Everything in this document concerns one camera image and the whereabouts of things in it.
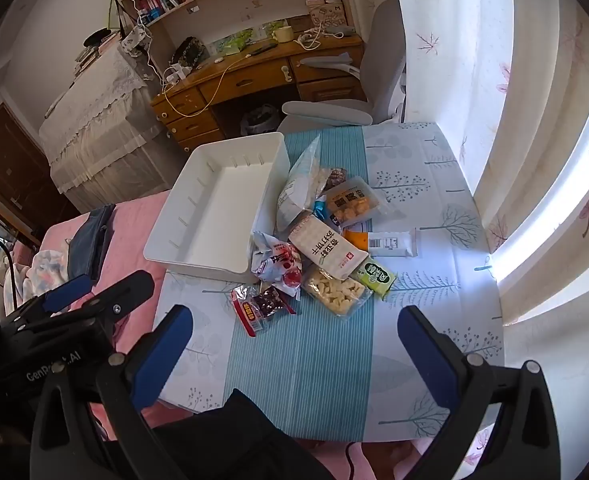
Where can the white leaf printed curtain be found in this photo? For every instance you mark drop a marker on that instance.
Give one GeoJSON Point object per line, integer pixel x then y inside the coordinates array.
{"type": "Point", "coordinates": [449, 60]}

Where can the pink quilt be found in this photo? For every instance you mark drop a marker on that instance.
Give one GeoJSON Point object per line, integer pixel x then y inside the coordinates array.
{"type": "Point", "coordinates": [134, 225]}

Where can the grey office chair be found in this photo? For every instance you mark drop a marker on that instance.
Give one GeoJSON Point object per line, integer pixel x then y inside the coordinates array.
{"type": "Point", "coordinates": [384, 60]}

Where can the white blue fluffy cloth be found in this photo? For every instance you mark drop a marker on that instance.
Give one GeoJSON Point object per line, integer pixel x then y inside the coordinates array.
{"type": "Point", "coordinates": [39, 270]}

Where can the white lace furniture cover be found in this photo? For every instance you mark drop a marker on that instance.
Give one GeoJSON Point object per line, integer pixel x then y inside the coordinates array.
{"type": "Point", "coordinates": [94, 125]}

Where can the wooden bookshelf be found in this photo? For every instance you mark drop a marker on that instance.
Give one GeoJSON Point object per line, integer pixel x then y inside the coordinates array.
{"type": "Point", "coordinates": [214, 7]}

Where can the red packet of dark dates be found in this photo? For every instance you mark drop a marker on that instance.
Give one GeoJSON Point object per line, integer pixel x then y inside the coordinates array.
{"type": "Point", "coordinates": [259, 310]}

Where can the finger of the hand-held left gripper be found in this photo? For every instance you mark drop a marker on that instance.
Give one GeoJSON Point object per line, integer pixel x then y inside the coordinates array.
{"type": "Point", "coordinates": [124, 295]}
{"type": "Point", "coordinates": [67, 292]}

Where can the person's black clothing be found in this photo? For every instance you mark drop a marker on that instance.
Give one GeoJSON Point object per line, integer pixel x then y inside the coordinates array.
{"type": "Point", "coordinates": [214, 435]}

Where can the clear packet of walnut dates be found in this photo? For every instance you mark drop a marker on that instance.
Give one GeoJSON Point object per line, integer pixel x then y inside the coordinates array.
{"type": "Point", "coordinates": [335, 176]}

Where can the large pale translucent snack packet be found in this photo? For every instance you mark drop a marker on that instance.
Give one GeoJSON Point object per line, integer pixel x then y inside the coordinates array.
{"type": "Point", "coordinates": [299, 185]}

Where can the red white cookie packet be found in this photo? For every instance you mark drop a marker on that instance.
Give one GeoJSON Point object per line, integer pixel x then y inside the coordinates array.
{"type": "Point", "coordinates": [292, 282]}

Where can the dark wooden cabinet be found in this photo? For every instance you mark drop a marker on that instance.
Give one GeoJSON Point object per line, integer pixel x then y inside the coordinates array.
{"type": "Point", "coordinates": [4, 160]}

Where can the orange and white bar packet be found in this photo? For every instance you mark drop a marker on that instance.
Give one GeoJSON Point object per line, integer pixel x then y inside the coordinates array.
{"type": "Point", "coordinates": [389, 242]}

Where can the white patterned box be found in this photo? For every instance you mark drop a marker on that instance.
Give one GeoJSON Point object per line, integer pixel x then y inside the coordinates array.
{"type": "Point", "coordinates": [327, 15]}

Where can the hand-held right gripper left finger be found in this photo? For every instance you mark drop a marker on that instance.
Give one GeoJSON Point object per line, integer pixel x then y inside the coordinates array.
{"type": "Point", "coordinates": [167, 355]}

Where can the wooden desk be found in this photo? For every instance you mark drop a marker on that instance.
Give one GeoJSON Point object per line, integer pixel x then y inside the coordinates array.
{"type": "Point", "coordinates": [254, 77]}

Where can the black waste bin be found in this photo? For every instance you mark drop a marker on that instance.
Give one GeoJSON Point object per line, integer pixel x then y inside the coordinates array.
{"type": "Point", "coordinates": [259, 117]}

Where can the black patterned bag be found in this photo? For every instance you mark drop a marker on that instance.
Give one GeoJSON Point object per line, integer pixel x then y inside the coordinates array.
{"type": "Point", "coordinates": [189, 52]}

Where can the stack of books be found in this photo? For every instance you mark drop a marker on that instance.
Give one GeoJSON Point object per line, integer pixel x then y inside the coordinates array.
{"type": "Point", "coordinates": [89, 57]}

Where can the clear packet of pale chunks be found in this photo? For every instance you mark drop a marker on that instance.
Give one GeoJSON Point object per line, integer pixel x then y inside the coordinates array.
{"type": "Point", "coordinates": [334, 295]}

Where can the beige cracker packet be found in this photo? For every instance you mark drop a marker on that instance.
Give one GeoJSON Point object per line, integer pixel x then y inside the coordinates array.
{"type": "Point", "coordinates": [324, 247]}

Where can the dark blue jeans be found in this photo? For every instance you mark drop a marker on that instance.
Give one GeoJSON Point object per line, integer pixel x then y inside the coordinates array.
{"type": "Point", "coordinates": [89, 240]}

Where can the white plastic storage box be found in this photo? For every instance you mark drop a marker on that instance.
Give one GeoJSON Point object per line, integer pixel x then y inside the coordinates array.
{"type": "Point", "coordinates": [214, 200]}

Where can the clear packet of orange crackers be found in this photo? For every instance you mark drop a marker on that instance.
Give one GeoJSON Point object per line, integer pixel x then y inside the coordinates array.
{"type": "Point", "coordinates": [349, 205]}

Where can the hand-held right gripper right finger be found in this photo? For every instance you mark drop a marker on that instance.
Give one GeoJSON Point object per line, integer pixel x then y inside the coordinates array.
{"type": "Point", "coordinates": [427, 360]}

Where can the white floral bag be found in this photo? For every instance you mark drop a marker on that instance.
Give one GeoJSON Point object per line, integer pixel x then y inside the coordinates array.
{"type": "Point", "coordinates": [134, 40]}

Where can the green printed tissue pack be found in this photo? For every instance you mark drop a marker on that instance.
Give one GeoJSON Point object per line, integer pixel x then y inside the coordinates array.
{"type": "Point", "coordinates": [234, 42]}

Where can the green snack packet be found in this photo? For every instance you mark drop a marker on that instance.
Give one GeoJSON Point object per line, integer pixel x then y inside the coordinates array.
{"type": "Point", "coordinates": [374, 276]}

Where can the pale yellow mug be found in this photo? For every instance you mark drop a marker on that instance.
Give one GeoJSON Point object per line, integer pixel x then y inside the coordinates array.
{"type": "Point", "coordinates": [283, 34]}

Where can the small blue snack packet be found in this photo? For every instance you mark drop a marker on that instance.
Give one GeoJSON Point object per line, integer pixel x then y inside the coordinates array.
{"type": "Point", "coordinates": [319, 209]}

